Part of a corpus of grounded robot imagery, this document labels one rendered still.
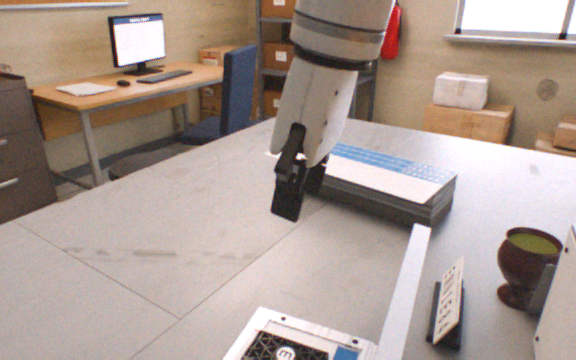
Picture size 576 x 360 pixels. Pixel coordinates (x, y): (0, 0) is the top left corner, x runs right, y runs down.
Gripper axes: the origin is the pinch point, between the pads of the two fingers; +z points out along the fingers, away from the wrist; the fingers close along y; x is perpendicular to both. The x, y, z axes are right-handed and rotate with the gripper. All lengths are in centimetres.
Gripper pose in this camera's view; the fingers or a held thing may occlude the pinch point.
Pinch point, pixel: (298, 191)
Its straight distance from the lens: 46.1
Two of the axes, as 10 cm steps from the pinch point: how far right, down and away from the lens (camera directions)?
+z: -1.9, 8.6, 4.8
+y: -3.9, 3.8, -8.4
